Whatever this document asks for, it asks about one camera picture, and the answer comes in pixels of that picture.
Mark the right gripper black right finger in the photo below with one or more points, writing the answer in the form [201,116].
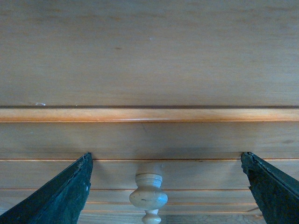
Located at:
[275,192]

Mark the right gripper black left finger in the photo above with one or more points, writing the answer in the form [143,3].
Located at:
[59,201]

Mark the wooden top drawer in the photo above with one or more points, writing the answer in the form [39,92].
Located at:
[199,162]

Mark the turned wooden drawer knob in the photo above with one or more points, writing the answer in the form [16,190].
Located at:
[149,197]

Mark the wooden drawer cabinet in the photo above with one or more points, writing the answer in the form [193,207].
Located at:
[150,61]

